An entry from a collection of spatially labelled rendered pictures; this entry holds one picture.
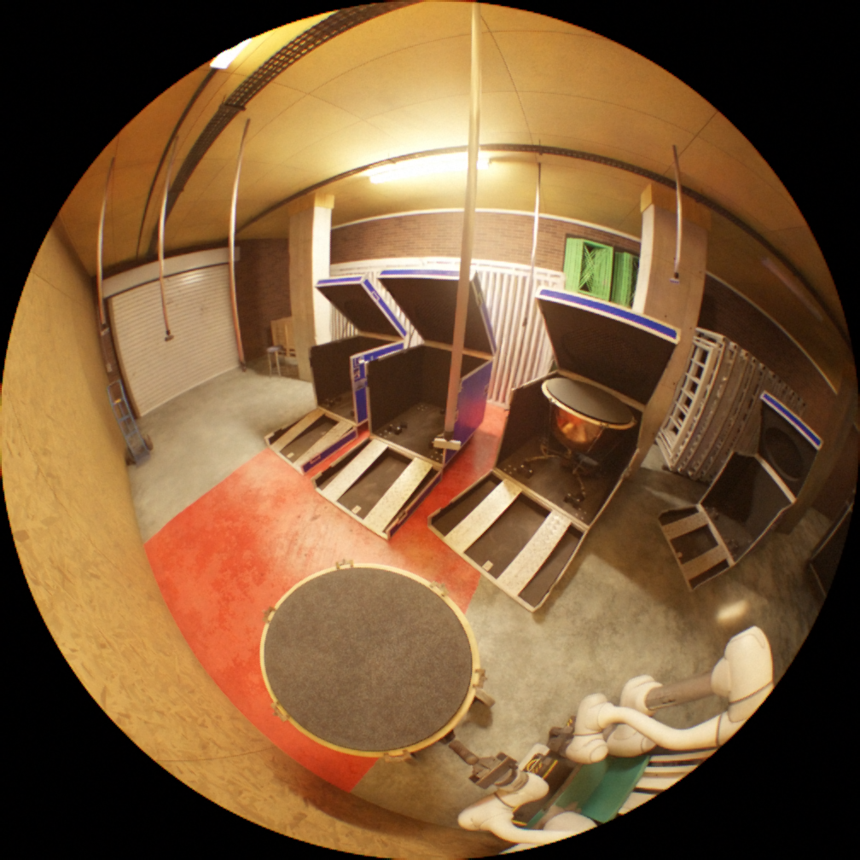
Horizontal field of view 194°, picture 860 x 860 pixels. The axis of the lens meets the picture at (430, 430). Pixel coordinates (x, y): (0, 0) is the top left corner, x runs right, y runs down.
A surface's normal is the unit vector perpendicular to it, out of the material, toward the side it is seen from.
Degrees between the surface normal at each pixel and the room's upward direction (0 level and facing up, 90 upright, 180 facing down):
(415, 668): 0
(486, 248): 90
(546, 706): 0
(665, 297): 90
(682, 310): 90
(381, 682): 0
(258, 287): 90
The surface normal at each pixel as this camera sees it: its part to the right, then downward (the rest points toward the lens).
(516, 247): -0.44, 0.47
